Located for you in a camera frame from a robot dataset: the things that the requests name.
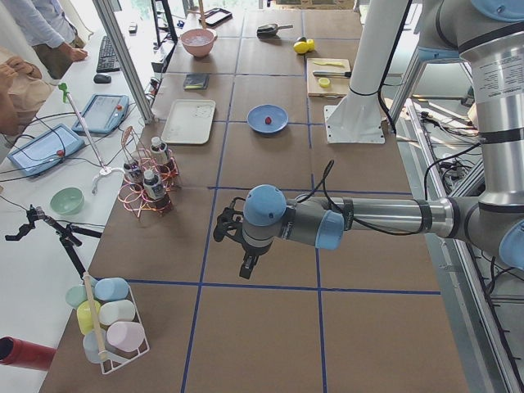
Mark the copper wire bottle rack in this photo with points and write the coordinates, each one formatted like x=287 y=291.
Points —
x=133 y=196

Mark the red cylinder bottle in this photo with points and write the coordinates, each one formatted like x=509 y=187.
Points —
x=25 y=354

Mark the wooden cutting board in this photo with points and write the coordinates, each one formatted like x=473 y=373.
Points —
x=339 y=86

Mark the bottle white cap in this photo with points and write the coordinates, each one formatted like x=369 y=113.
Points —
x=153 y=185
x=159 y=151
x=133 y=171

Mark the yellow lemon upper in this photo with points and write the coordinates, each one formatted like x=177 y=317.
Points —
x=310 y=45

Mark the white wire cup rack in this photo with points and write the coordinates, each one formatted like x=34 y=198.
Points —
x=108 y=318

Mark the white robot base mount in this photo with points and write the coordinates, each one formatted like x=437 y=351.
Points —
x=357 y=117

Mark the yellow plastic knife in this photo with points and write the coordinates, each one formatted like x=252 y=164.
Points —
x=329 y=63

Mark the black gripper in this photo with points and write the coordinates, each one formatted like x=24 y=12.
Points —
x=252 y=250

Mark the white bear serving tray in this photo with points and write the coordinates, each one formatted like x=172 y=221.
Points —
x=189 y=122

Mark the yellow lemon lower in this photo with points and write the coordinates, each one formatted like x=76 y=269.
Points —
x=301 y=47

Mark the blue teach pendant far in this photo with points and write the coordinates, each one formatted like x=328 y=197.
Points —
x=105 y=112

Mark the mint green bowl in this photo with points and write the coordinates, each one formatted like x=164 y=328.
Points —
x=68 y=201

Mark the pink ice bowl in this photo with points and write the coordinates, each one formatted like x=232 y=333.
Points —
x=198 y=42

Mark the black computer mouse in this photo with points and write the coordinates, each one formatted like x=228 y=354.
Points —
x=102 y=78

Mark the black keyboard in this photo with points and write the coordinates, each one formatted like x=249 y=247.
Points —
x=107 y=58

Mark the yellow lemon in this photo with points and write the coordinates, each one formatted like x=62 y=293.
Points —
x=301 y=47
x=310 y=45

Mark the bottle white cap right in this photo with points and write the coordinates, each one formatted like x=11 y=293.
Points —
x=133 y=171

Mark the lemon half slice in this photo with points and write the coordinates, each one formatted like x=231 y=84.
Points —
x=324 y=82

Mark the blue teach pendant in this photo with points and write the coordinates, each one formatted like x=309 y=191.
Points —
x=105 y=112
x=46 y=150

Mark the bottle white cap bottom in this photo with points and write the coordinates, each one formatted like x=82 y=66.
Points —
x=153 y=185

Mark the steel muddler black tip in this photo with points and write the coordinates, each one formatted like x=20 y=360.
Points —
x=332 y=74

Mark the bottle white cap left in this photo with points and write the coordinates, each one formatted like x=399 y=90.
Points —
x=159 y=151

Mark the blue teach pendant near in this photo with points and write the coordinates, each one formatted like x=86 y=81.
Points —
x=46 y=150

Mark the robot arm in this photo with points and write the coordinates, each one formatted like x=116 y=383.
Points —
x=492 y=222
x=488 y=35

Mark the standing person grey shirt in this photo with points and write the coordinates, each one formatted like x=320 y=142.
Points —
x=49 y=32

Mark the grey yellow folded cloth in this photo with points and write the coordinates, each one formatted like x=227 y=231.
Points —
x=196 y=81

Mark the blue ceramic plate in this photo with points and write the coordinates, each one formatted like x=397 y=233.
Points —
x=257 y=115

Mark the steel ice scoop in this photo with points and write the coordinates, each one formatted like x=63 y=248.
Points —
x=270 y=30

